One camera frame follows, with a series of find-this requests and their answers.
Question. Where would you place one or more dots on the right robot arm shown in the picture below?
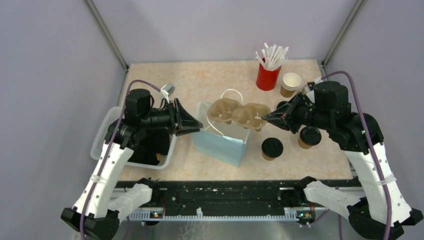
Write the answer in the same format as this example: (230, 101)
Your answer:
(382, 212)

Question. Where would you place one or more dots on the brown paper coffee cup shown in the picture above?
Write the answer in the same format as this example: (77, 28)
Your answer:
(303, 145)

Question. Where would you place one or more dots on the single cardboard cup carrier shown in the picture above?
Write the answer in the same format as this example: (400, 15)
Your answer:
(247, 116)

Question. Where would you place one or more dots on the stack of black lids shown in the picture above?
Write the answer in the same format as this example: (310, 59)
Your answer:
(280, 104)

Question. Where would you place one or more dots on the black plastic cup lid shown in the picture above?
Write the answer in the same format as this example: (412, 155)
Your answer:
(310, 135)

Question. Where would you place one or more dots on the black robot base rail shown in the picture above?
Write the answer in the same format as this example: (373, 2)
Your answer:
(251, 198)

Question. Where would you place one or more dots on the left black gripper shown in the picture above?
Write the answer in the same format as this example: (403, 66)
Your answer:
(187, 123)

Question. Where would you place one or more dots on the red ribbed straw cup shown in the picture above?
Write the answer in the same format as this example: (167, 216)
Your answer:
(266, 80)

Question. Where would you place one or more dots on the white toothed cable rail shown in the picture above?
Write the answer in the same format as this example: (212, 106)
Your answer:
(143, 215)

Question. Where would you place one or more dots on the white wrapped straws bundle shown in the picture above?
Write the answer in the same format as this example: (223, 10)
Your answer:
(273, 57)

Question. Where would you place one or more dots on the clear plastic basket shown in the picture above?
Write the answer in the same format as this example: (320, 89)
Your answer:
(97, 146)

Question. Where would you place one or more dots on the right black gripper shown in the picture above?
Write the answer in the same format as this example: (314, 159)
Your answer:
(287, 111)

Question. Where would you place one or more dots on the light blue paper bag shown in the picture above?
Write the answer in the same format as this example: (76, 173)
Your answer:
(225, 141)

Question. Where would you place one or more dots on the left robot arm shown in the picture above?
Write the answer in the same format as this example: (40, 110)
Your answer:
(95, 214)

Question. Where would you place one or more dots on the stacked brown paper cups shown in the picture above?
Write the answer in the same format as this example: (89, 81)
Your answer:
(289, 84)

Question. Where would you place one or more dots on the black cloth in basket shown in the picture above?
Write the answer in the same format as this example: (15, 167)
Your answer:
(150, 150)

